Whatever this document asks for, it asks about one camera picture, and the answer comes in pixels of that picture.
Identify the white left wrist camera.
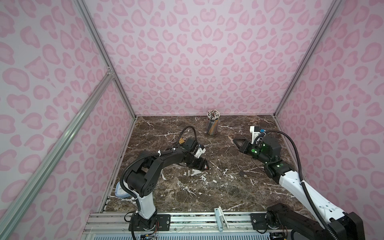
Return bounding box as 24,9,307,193
194,145,206,159

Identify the black right camera cable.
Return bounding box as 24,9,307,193
260,130,340,240

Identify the brass padlock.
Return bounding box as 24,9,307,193
171,137,185,145

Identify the diagonal aluminium brace left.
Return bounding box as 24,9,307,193
1,73,115,240

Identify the aluminium corner post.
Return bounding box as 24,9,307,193
74,0,137,120
274,0,345,118

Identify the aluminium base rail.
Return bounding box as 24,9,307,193
80,211,301,240

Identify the aluminium clamp bracket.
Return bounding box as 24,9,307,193
214,206,229,232

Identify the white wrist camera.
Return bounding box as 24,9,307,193
194,145,206,159
250,126,265,144

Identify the black camera cable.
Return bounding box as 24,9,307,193
119,125,199,199
260,130,340,240

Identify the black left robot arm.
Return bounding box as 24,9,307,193
119,138,210,231

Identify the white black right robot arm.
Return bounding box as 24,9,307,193
233,137,365,240

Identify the black left camera cable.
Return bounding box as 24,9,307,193
119,125,199,199

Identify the aluminium corner post right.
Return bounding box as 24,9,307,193
274,0,345,118

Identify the aluminium corner post left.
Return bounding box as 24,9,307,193
74,0,137,120

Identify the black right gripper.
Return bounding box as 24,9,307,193
232,138,271,165

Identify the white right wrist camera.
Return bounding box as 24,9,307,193
250,126,265,144

